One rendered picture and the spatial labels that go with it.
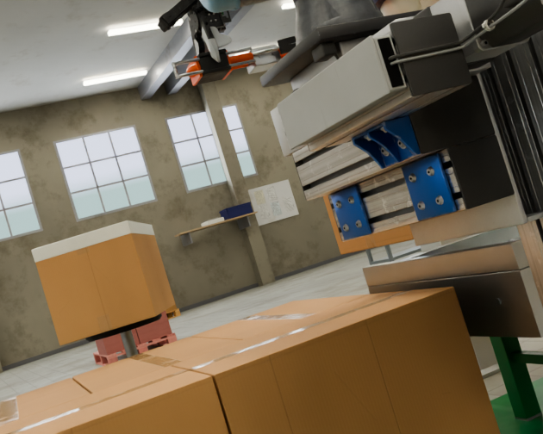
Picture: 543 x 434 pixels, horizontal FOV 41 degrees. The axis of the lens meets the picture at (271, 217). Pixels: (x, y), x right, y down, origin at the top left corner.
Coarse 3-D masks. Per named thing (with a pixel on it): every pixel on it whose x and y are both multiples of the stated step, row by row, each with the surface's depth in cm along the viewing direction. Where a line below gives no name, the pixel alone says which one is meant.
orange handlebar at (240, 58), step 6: (240, 54) 173; (246, 54) 173; (252, 54) 174; (282, 54) 177; (234, 60) 172; (240, 60) 173; (192, 66) 169; (234, 66) 176; (240, 66) 177; (246, 66) 178; (186, 72) 171
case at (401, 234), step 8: (328, 200) 198; (328, 208) 200; (336, 224) 198; (336, 232) 200; (384, 232) 175; (392, 232) 172; (400, 232) 169; (408, 232) 165; (352, 240) 192; (360, 240) 188; (368, 240) 184; (376, 240) 180; (384, 240) 176; (392, 240) 173; (400, 240) 169; (344, 248) 198; (352, 248) 193; (360, 248) 189; (368, 248) 185
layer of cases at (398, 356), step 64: (256, 320) 228; (320, 320) 179; (384, 320) 159; (448, 320) 165; (64, 384) 214; (128, 384) 170; (192, 384) 143; (256, 384) 148; (320, 384) 152; (384, 384) 157; (448, 384) 163
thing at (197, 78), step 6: (228, 60) 171; (198, 66) 169; (222, 72) 171; (228, 72) 173; (192, 78) 174; (198, 78) 170; (204, 78) 172; (210, 78) 173; (216, 78) 175; (222, 78) 177; (192, 84) 175
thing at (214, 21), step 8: (192, 8) 171; (200, 8) 171; (192, 16) 172; (208, 16) 172; (216, 16) 172; (224, 16) 173; (192, 24) 173; (216, 24) 172; (224, 24) 173; (192, 32) 175; (200, 32) 171
